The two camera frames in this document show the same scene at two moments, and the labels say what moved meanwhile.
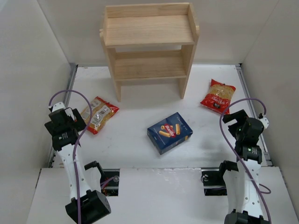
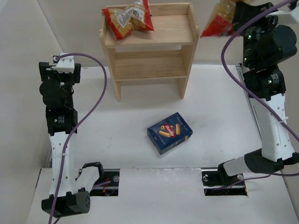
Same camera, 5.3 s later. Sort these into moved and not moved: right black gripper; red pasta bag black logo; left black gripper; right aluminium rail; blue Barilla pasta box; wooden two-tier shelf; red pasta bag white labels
Moved: left black gripper; red pasta bag white labels; red pasta bag black logo; right black gripper
Not moved: wooden two-tier shelf; blue Barilla pasta box; right aluminium rail
